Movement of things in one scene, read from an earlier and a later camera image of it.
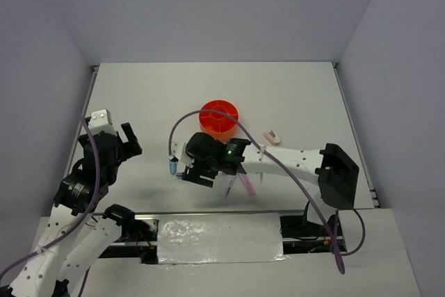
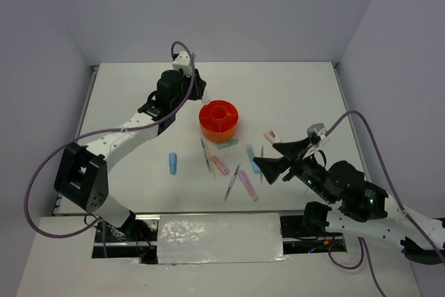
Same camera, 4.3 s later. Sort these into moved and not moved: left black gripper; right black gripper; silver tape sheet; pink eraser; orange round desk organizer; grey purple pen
Moved: right black gripper; left black gripper
Not moved: orange round desk organizer; grey purple pen; silver tape sheet; pink eraser
